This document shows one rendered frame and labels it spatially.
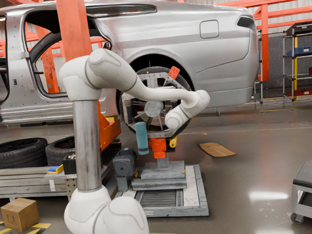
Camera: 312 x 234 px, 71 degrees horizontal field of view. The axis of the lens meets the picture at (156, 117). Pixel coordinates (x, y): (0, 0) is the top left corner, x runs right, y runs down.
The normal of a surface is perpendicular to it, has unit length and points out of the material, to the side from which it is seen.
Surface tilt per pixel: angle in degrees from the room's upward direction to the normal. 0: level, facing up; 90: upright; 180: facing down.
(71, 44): 90
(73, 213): 79
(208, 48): 90
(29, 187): 90
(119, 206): 5
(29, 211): 90
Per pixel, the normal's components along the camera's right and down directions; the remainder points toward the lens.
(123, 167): -0.11, 0.18
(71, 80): -0.49, 0.16
